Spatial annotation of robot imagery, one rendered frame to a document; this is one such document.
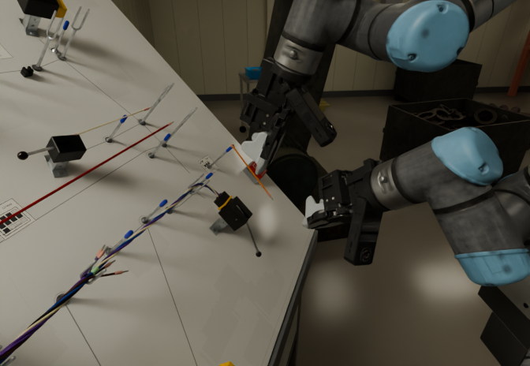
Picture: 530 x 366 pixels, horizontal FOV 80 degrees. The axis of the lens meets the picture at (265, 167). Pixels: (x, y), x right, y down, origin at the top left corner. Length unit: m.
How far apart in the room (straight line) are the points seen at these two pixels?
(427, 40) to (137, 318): 0.58
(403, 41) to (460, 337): 1.85
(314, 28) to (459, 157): 0.27
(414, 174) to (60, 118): 0.64
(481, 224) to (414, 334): 1.59
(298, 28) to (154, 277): 0.49
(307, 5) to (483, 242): 0.39
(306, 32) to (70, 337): 0.56
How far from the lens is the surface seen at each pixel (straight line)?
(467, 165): 0.44
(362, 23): 0.53
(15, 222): 0.61
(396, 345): 1.94
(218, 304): 0.70
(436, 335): 2.06
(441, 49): 0.42
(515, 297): 0.78
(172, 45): 5.95
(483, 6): 0.46
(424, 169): 0.46
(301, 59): 0.52
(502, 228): 0.47
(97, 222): 0.64
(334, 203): 0.56
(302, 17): 0.52
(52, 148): 0.61
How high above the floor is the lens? 1.52
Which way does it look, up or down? 27 degrees down
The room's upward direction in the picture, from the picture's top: straight up
